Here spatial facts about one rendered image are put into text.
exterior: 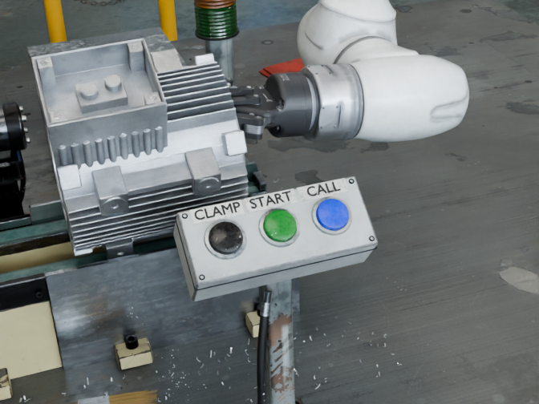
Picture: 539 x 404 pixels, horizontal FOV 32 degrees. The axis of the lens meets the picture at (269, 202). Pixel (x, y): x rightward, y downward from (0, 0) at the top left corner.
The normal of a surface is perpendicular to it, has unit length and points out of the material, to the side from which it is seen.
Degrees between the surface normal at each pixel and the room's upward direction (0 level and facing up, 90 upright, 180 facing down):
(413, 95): 64
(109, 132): 113
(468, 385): 0
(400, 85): 49
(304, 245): 37
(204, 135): 58
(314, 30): 69
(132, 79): 23
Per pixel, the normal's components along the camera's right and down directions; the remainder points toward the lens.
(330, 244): 0.17, -0.40
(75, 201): 0.07, -0.58
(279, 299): 0.33, 0.47
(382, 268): -0.04, -0.86
